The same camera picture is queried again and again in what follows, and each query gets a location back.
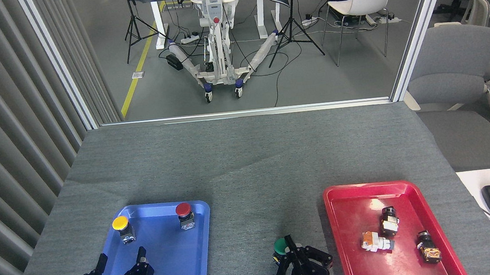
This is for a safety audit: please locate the grey office chair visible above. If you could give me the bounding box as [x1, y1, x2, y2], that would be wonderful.
[396, 20, 490, 177]

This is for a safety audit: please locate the white orange switch block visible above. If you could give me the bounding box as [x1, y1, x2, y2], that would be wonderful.
[361, 229, 395, 254]

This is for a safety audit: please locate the red push button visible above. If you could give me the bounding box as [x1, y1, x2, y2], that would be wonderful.
[175, 202, 196, 231]

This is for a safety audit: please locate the white frame office chair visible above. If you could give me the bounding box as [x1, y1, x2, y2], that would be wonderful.
[432, 0, 490, 146]

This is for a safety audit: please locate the silver frame post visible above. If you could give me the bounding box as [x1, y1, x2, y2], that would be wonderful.
[381, 0, 465, 103]
[18, 0, 100, 136]

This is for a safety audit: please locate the grey felt table cloth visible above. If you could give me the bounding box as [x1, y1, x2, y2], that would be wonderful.
[0, 89, 490, 275]

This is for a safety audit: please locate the black power adapter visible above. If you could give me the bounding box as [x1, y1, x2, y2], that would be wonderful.
[166, 54, 184, 72]

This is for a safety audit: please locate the blue plastic tray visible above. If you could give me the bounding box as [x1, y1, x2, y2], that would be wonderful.
[86, 198, 217, 275]

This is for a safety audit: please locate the black selector switch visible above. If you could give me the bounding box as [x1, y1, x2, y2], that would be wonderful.
[378, 206, 401, 237]

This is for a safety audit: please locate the white table leg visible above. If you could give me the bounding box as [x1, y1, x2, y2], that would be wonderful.
[150, 0, 172, 51]
[253, 0, 284, 39]

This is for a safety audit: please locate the green push button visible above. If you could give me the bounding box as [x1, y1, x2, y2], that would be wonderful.
[271, 237, 292, 264]

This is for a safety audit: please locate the white wheeled stand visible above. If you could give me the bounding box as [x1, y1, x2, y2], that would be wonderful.
[163, 0, 285, 106]

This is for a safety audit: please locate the yellow push button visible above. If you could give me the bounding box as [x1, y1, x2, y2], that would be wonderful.
[111, 215, 136, 246]

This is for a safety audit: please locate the black switch with orange contacts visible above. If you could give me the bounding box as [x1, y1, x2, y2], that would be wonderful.
[415, 229, 443, 265]

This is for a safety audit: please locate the black tripod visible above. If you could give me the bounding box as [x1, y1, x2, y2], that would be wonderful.
[262, 0, 326, 68]
[121, 0, 170, 64]

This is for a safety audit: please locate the silver frame rail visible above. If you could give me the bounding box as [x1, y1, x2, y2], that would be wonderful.
[101, 96, 393, 131]

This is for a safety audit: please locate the red plastic tray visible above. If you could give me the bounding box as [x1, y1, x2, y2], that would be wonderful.
[322, 174, 469, 275]

